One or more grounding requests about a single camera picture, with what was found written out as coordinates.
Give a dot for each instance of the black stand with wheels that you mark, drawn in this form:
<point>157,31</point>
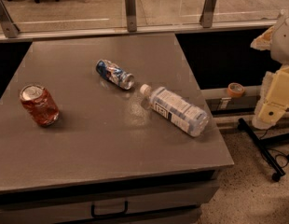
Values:
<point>263,144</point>

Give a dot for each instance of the right metal railing bracket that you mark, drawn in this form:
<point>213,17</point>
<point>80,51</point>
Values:
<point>206,18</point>

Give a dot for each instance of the grey table drawer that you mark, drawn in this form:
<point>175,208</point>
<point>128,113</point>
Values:
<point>170,204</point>

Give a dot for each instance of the clear plastic water bottle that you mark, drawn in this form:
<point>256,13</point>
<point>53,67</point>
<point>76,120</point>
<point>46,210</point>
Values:
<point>187,117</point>

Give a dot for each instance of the middle metal railing bracket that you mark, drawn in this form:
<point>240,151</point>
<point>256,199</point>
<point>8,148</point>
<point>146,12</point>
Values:
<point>130,9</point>

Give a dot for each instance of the orange tape roll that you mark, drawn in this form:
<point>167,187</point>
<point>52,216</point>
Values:
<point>235,90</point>

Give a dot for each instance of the left metal railing bracket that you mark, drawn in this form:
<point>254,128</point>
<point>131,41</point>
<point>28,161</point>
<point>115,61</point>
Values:
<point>10,29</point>

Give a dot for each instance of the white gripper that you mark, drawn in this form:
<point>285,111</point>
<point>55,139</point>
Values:
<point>284,42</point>

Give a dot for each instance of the black drawer handle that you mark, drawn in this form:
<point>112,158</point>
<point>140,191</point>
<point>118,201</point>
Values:
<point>107,209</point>

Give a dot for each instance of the blue silver redbull can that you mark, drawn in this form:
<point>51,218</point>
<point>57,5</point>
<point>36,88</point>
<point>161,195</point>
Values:
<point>112,72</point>

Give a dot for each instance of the metal railing bracket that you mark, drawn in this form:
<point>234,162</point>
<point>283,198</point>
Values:
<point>206,18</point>
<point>10,29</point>
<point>130,9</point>

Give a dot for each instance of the red soda can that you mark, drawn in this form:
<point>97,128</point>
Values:
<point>38,102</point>

